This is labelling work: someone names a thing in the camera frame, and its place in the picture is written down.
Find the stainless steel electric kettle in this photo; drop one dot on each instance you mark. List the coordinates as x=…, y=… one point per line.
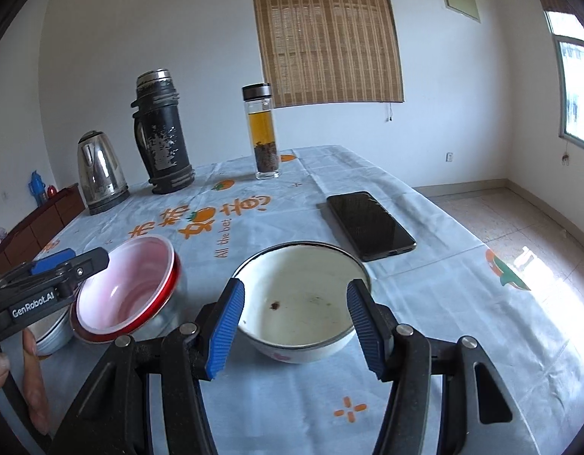
x=100, y=175

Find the pink flower white plate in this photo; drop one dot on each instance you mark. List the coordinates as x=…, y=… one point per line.
x=55, y=339

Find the person's left hand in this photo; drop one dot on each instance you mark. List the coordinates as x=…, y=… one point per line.
x=33, y=379

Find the small red jar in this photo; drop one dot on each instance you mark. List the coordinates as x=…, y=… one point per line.
x=51, y=192

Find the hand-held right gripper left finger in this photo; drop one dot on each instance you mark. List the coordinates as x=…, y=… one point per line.
x=225, y=327

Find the white enamel bowl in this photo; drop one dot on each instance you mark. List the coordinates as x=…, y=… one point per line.
x=296, y=289

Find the small hanging wall ornament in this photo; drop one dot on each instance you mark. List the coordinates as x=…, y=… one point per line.
x=565, y=157

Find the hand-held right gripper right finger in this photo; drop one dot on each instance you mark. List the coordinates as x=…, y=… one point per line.
x=363, y=327

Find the small bamboo window blind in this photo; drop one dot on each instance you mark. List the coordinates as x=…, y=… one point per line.
x=562, y=19

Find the brown wooden cabinet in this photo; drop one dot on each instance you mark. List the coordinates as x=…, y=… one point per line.
x=36, y=227

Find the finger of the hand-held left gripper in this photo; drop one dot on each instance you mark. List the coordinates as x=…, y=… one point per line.
x=90, y=259
x=52, y=260

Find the glass window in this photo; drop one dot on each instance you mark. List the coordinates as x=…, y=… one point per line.
x=576, y=95

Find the red plastic bowl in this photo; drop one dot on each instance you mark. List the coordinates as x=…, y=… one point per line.
x=130, y=284

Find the white printed tablecloth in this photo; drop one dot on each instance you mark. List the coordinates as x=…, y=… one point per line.
x=462, y=317

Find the worn black thermos flask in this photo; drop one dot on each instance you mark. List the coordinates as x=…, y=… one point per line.
x=164, y=147

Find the black smartphone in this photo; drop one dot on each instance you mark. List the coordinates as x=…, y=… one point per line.
x=367, y=225

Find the large bamboo window blind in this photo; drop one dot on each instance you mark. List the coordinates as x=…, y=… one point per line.
x=320, y=33

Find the glass tea bottle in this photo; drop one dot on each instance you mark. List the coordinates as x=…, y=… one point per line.
x=263, y=132

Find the blue plastic bottle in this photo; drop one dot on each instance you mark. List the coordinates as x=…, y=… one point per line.
x=36, y=192

